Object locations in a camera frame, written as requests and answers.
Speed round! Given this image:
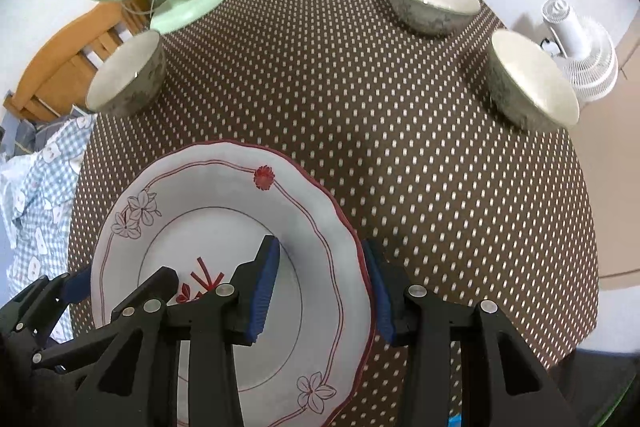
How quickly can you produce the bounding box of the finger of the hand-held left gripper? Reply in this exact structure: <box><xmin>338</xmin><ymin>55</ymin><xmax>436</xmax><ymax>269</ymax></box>
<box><xmin>30</xmin><ymin>266</ymin><xmax>179</xmax><ymax>375</ymax></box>
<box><xmin>0</xmin><ymin>269</ymin><xmax>93</xmax><ymax>340</ymax></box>

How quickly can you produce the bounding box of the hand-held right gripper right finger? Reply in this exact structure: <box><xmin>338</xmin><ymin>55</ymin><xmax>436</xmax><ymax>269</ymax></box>
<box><xmin>362</xmin><ymin>238</ymin><xmax>581</xmax><ymax>427</ymax></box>

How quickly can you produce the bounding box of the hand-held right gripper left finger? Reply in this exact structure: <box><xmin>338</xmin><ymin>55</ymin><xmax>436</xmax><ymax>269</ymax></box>
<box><xmin>75</xmin><ymin>234</ymin><xmax>282</xmax><ymax>427</ymax></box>

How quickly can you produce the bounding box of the white plate with red flowers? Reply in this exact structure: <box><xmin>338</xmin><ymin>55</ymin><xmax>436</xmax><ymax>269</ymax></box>
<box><xmin>90</xmin><ymin>141</ymin><xmax>377</xmax><ymax>427</ymax></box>

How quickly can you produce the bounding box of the blue checkered blanket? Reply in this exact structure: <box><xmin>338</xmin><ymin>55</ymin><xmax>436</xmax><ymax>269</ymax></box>
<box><xmin>0</xmin><ymin>112</ymin><xmax>98</xmax><ymax>343</ymax></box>

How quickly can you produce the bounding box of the wooden chair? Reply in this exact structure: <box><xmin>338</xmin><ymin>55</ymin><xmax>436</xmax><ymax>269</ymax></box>
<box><xmin>5</xmin><ymin>0</ymin><xmax>153</xmax><ymax>120</ymax></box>

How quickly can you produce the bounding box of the beige door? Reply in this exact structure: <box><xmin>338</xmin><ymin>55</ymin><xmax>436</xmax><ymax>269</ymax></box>
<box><xmin>575</xmin><ymin>7</ymin><xmax>640</xmax><ymax>293</ymax></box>

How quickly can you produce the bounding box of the white floor fan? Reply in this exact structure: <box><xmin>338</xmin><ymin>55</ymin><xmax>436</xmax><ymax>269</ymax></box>
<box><xmin>540</xmin><ymin>0</ymin><xmax>619</xmax><ymax>104</ymax></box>

